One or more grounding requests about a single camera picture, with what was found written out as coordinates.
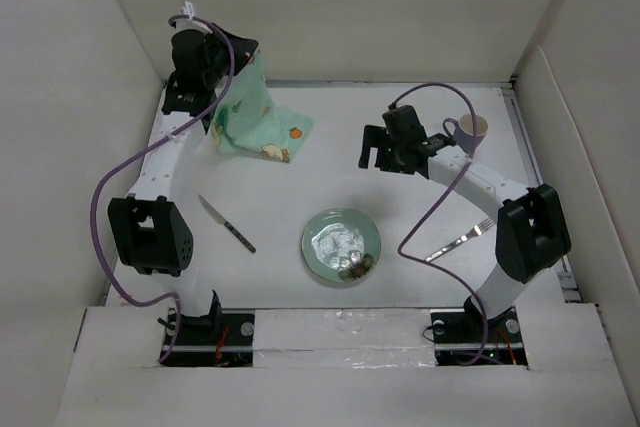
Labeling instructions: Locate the lilac ceramic mug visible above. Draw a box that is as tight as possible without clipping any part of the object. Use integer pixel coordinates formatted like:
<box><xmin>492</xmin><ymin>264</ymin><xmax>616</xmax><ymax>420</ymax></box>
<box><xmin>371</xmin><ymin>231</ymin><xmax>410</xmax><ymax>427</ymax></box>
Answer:
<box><xmin>442</xmin><ymin>114</ymin><xmax>489</xmax><ymax>154</ymax></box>

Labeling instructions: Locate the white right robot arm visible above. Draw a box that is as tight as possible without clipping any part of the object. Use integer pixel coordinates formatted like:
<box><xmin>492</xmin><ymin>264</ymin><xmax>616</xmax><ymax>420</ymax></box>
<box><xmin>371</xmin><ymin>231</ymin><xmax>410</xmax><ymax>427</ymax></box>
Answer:
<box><xmin>358</xmin><ymin>105</ymin><xmax>572</xmax><ymax>341</ymax></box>

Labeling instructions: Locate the silver metal fork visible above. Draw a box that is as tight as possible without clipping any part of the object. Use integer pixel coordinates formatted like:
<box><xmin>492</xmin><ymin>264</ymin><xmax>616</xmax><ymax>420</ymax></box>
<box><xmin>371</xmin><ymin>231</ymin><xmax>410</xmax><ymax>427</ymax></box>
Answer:
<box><xmin>425</xmin><ymin>218</ymin><xmax>495</xmax><ymax>262</ymax></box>

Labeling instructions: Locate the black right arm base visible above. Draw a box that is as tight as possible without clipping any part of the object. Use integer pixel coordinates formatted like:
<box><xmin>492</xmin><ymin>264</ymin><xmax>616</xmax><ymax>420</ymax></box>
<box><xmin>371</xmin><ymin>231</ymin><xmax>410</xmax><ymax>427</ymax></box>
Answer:
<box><xmin>422</xmin><ymin>307</ymin><xmax>528</xmax><ymax>366</ymax></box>

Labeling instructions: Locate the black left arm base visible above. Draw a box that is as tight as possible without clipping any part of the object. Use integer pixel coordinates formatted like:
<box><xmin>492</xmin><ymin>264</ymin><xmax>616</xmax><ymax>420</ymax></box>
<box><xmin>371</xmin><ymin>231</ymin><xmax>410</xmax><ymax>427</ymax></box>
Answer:
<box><xmin>157</xmin><ymin>304</ymin><xmax>255</xmax><ymax>368</ymax></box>

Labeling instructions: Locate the black handled table knife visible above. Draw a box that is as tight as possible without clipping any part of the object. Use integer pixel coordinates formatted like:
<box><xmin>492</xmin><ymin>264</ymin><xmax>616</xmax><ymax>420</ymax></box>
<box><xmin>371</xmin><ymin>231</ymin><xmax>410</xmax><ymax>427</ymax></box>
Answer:
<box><xmin>198</xmin><ymin>195</ymin><xmax>256</xmax><ymax>254</ymax></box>

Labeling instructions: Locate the pale green floral plate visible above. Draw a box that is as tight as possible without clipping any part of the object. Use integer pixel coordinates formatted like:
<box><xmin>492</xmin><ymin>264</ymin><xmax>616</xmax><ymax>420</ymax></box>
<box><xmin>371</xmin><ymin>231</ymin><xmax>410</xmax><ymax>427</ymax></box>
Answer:
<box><xmin>301</xmin><ymin>208</ymin><xmax>382</xmax><ymax>285</ymax></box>

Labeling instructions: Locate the green cartoon print cloth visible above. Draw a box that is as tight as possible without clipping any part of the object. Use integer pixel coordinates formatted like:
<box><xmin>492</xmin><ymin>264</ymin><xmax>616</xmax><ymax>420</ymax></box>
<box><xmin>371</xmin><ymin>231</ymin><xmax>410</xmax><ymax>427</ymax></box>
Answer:
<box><xmin>210</xmin><ymin>50</ymin><xmax>313</xmax><ymax>163</ymax></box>

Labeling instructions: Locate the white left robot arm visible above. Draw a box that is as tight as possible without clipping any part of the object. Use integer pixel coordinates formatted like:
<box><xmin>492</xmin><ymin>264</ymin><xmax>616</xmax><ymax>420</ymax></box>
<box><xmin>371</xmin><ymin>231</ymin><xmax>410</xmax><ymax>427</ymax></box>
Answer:
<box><xmin>107</xmin><ymin>28</ymin><xmax>258</xmax><ymax>344</ymax></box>

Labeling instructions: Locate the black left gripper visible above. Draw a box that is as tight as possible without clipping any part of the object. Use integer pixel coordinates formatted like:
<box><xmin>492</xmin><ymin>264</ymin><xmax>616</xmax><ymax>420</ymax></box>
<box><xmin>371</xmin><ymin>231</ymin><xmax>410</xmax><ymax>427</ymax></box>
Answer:
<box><xmin>203</xmin><ymin>23</ymin><xmax>258</xmax><ymax>89</ymax></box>

